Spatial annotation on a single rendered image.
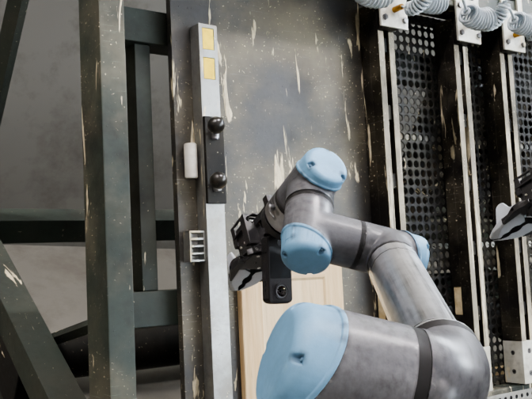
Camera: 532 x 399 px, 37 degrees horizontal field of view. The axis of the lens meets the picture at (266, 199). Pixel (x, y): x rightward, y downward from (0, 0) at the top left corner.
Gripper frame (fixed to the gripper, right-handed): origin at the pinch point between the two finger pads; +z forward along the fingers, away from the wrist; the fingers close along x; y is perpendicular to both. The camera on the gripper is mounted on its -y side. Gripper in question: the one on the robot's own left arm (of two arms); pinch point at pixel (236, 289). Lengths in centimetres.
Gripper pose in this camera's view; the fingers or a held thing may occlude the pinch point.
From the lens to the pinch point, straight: 144.6
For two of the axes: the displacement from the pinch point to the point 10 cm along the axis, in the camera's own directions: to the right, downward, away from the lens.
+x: -8.7, -0.7, -4.9
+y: -2.3, -8.1, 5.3
